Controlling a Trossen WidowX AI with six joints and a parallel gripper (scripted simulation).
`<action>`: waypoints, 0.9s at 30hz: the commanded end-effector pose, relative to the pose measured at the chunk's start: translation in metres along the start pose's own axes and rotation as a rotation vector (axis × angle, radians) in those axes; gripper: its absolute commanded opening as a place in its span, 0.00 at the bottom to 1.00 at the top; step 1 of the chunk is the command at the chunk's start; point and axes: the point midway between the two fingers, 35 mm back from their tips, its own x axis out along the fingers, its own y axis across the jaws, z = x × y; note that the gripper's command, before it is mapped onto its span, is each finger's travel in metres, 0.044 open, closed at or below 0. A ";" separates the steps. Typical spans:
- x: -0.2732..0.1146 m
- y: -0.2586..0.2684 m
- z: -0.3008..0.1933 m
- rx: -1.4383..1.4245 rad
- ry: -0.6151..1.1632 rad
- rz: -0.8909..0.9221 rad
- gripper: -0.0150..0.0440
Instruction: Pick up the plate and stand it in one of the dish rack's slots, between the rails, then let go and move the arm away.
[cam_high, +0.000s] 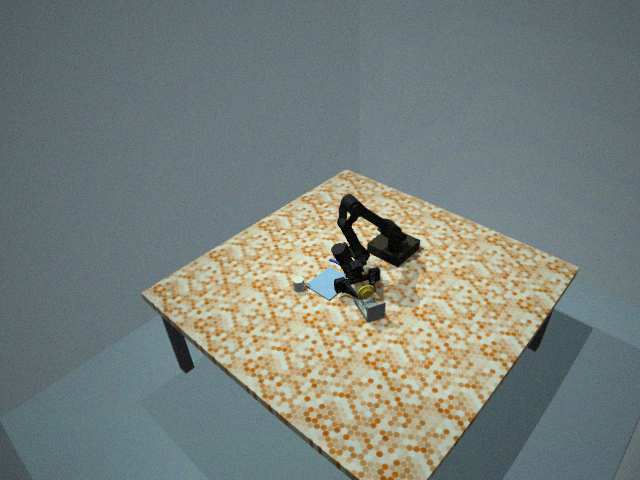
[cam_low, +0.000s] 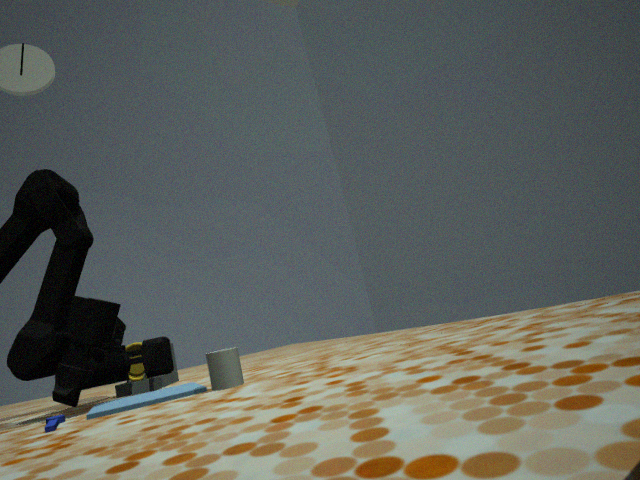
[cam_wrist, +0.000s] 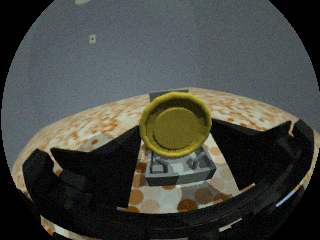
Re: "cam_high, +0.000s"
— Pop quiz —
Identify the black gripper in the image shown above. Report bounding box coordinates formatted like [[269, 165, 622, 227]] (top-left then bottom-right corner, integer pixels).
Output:
[[334, 264, 381, 298]]

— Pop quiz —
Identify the yellow plate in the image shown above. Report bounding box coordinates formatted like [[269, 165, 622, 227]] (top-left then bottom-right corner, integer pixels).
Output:
[[357, 285, 375, 300]]

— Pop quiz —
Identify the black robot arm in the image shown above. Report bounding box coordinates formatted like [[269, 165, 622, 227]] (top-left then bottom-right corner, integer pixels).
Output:
[[331, 194, 408, 277]]

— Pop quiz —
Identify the grey dish rack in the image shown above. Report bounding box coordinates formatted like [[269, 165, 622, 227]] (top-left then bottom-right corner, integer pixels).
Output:
[[354, 295, 386, 323]]

